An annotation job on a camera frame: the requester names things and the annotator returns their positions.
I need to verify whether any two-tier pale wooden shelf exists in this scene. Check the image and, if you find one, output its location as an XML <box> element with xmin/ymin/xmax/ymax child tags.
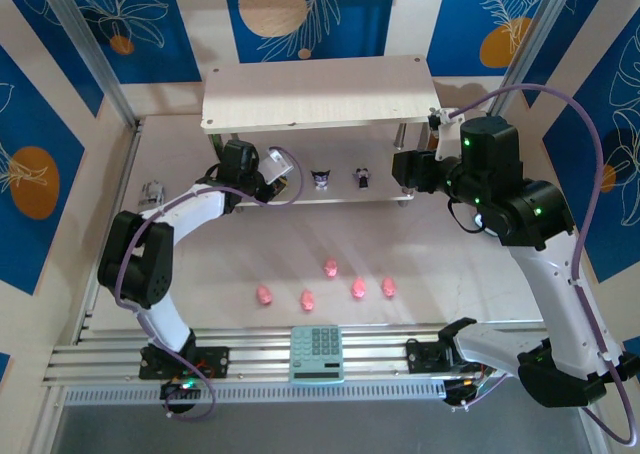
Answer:
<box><xmin>199</xmin><ymin>55</ymin><xmax>445</xmax><ymax>210</ymax></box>

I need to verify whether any silver printed can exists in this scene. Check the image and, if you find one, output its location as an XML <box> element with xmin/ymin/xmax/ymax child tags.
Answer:
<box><xmin>137</xmin><ymin>181</ymin><xmax>166</xmax><ymax>208</ymax></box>

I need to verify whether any mint green calculator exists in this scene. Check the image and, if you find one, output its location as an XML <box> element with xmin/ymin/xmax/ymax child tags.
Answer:
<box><xmin>288</xmin><ymin>325</ymin><xmax>346</xmax><ymax>386</ymax></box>

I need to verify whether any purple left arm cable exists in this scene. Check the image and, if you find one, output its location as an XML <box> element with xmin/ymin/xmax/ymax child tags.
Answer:
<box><xmin>113</xmin><ymin>146</ymin><xmax>305</xmax><ymax>423</ymax></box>

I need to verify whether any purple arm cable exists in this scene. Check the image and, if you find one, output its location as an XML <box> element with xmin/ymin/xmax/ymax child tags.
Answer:
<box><xmin>444</xmin><ymin>84</ymin><xmax>640</xmax><ymax>446</ymax></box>
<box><xmin>113</xmin><ymin>146</ymin><xmax>305</xmax><ymax>423</ymax></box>

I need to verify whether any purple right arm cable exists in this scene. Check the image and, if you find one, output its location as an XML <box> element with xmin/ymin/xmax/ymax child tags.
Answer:
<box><xmin>444</xmin><ymin>84</ymin><xmax>640</xmax><ymax>446</ymax></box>

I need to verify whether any aluminium frame post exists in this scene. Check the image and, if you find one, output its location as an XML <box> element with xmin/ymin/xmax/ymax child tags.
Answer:
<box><xmin>35</xmin><ymin>0</ymin><xmax>146</xmax><ymax>130</ymax></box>
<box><xmin>487</xmin><ymin>0</ymin><xmax>591</xmax><ymax>120</ymax></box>

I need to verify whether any aluminium slotted frame rail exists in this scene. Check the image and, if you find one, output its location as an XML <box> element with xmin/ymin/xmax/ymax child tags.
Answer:
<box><xmin>42</xmin><ymin>323</ymin><xmax>599</xmax><ymax>390</ymax></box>

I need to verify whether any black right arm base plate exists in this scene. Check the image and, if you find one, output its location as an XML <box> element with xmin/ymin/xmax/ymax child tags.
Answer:
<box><xmin>405</xmin><ymin>338</ymin><xmax>481</xmax><ymax>375</ymax></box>

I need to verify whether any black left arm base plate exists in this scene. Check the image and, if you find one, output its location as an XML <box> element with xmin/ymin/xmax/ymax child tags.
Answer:
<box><xmin>138</xmin><ymin>346</ymin><xmax>231</xmax><ymax>381</ymax></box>

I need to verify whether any grey slotted cable duct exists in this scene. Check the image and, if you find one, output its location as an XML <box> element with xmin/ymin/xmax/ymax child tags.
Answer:
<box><xmin>62</xmin><ymin>379</ymin><xmax>447</xmax><ymax>406</ymax></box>

